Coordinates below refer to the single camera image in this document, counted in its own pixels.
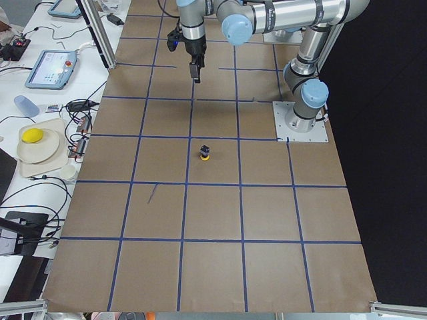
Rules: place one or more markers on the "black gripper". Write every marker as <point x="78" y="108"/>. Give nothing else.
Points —
<point x="195" y="48"/>

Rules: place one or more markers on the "yellow push button switch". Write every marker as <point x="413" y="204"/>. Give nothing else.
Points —
<point x="204" y="153"/>

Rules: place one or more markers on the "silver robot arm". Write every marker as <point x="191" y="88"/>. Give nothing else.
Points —
<point x="240" y="20"/>

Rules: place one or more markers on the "black power adapter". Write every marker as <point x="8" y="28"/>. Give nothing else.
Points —
<point x="115" y="19"/>

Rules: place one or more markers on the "brown paper table mat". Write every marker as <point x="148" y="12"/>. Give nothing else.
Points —
<point x="262" y="226"/>

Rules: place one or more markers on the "blue teach pendant near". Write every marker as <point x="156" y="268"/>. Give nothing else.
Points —
<point x="52" y="70"/>

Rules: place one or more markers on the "blue teach pendant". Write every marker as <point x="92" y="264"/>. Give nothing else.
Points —
<point x="65" y="9"/>
<point x="52" y="70"/>

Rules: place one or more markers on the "blue teach pendant far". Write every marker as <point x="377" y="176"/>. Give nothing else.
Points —
<point x="65" y="9"/>

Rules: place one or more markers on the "white paper cup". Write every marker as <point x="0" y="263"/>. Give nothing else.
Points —
<point x="69" y="173"/>

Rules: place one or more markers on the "translucent blue plastic cup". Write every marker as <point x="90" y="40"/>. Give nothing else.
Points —
<point x="26" y="106"/>

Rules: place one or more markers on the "yellow lemon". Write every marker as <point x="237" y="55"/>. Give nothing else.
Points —
<point x="32" y="135"/>

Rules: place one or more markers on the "cream round plate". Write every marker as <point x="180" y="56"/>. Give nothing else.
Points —
<point x="40" y="151"/>

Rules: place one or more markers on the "black red device box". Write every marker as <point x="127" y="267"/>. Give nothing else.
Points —
<point x="15" y="51"/>

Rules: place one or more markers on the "cream rectangular tray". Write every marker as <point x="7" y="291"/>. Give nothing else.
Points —
<point x="56" y="161"/>

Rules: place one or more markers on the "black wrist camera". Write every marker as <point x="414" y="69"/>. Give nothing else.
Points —
<point x="173" y="38"/>

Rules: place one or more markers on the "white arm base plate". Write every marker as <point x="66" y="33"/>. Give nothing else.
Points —
<point x="291" y="128"/>

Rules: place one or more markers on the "aluminium frame post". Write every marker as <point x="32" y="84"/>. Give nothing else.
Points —
<point x="93" y="21"/>

